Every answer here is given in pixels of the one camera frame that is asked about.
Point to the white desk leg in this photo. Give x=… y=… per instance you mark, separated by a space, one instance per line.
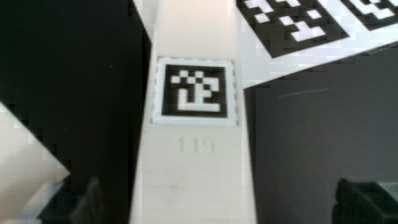
x=28 y=165
x=192 y=186

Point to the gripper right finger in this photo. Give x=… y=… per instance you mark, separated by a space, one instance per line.
x=366 y=203

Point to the marker tag sheet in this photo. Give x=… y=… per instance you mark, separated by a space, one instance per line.
x=277 y=35

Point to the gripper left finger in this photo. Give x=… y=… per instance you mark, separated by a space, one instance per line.
x=66 y=203

